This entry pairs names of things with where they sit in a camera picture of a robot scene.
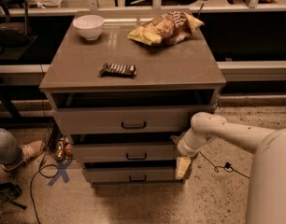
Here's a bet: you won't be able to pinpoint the white ceramic bowl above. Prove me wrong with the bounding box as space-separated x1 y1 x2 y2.
73 15 105 40

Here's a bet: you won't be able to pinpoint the black floor cable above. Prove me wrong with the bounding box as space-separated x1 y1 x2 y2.
29 151 61 224
197 151 251 180

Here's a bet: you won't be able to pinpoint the shiny snack packets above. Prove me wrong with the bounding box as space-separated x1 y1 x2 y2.
53 137 73 161

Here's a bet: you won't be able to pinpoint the grey drawer cabinet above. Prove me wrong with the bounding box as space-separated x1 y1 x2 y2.
38 10 227 189

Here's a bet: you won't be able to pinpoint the person leg in jeans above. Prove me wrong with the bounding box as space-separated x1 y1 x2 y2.
0 128 22 165

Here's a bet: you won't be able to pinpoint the grey drawer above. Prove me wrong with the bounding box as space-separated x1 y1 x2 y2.
53 90 216 135
72 132 178 163
81 160 193 184

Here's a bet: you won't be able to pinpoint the black bag on shelf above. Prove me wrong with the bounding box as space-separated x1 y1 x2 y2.
0 0 34 48

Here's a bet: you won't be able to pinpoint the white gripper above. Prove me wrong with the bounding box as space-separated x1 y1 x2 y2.
170 129 215 179

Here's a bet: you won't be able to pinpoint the yellow brown chip bag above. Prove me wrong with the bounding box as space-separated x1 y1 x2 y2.
127 11 204 46

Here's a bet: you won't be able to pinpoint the blue tape cross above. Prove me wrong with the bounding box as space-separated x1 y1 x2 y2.
48 159 72 186

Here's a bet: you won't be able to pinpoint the black floor cable left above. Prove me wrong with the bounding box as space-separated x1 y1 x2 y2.
29 151 61 224

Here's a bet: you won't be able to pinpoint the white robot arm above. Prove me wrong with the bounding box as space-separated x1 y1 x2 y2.
175 112 286 224

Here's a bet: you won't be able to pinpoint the dark candy bar wrapper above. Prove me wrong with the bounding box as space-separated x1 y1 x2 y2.
99 63 136 77

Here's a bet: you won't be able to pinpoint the office chair base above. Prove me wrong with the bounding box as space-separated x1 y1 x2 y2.
0 182 26 210

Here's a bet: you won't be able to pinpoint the black floor cable right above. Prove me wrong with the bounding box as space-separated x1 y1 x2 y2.
197 151 251 180

